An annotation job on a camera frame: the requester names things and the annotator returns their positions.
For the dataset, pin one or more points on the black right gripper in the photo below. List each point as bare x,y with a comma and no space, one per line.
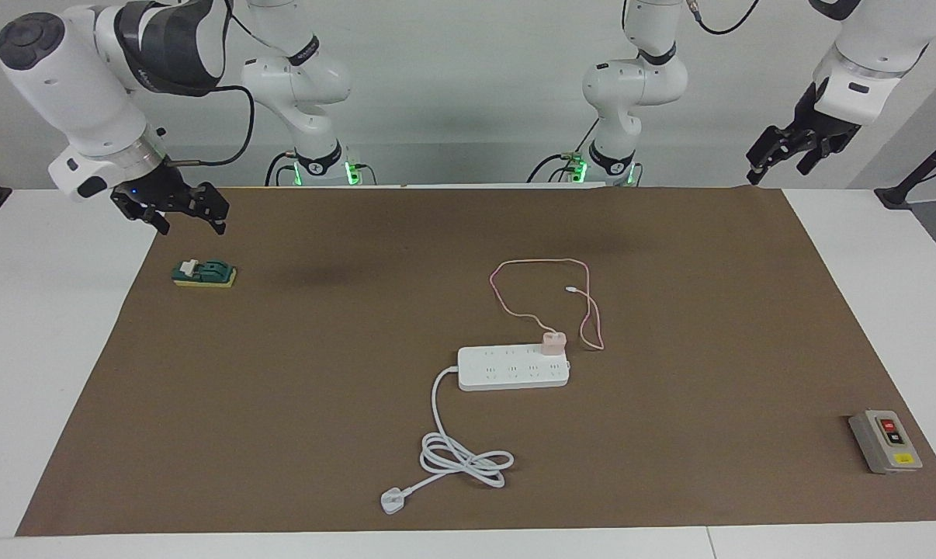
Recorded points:
154,194

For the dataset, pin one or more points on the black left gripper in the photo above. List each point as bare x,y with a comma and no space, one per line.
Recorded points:
821,124

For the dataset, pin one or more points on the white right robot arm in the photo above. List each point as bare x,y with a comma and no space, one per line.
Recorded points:
72,85

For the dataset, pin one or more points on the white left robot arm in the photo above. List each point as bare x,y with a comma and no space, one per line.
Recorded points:
631,85

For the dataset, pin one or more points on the black slanted stand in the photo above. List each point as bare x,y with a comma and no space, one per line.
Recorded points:
926,163

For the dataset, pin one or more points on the brown table mat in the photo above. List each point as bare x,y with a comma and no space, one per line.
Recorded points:
592,466

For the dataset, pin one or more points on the green knife switch block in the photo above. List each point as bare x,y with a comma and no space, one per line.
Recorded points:
208,273

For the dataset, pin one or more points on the grey on-off switch box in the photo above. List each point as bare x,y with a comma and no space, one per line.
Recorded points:
883,442

